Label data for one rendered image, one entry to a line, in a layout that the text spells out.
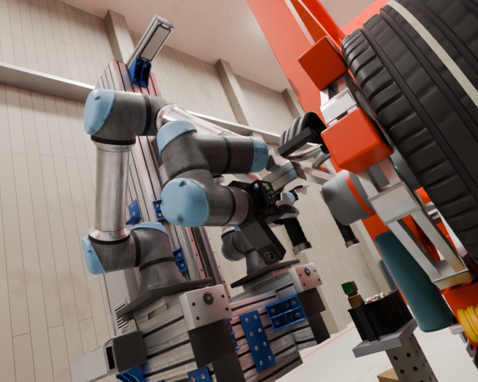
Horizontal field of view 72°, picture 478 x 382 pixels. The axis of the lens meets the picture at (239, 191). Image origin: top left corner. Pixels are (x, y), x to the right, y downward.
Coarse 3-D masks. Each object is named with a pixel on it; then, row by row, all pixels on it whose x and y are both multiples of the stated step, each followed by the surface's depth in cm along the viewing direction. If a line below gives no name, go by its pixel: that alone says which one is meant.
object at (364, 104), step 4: (356, 92) 86; (360, 92) 86; (360, 96) 85; (360, 100) 85; (364, 100) 84; (360, 104) 84; (364, 104) 84; (368, 104) 86; (364, 108) 84; (368, 108) 83; (368, 112) 83; (372, 112) 83; (372, 116) 82; (376, 116) 86; (376, 120) 82; (380, 124) 82; (380, 128) 81; (384, 128) 85; (384, 132) 80; (388, 136) 83; (388, 140) 79; (392, 144) 80
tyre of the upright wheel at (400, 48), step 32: (416, 0) 56; (448, 0) 49; (352, 32) 67; (384, 32) 56; (416, 32) 51; (448, 32) 48; (352, 64) 59; (384, 64) 54; (416, 64) 50; (384, 96) 52; (416, 96) 49; (448, 96) 47; (416, 128) 49; (448, 128) 46; (416, 160) 49; (448, 160) 47; (448, 192) 47; (448, 224) 50
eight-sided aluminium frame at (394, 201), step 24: (336, 96) 64; (336, 120) 62; (384, 168) 56; (384, 192) 56; (408, 192) 54; (384, 216) 56; (432, 216) 94; (408, 240) 58; (432, 240) 57; (456, 240) 82; (432, 264) 61; (456, 264) 59
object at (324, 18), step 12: (300, 0) 289; (312, 0) 293; (384, 0) 373; (312, 12) 306; (324, 12) 311; (372, 12) 380; (324, 24) 325; (336, 24) 363; (348, 24) 396; (360, 24) 387; (312, 36) 334
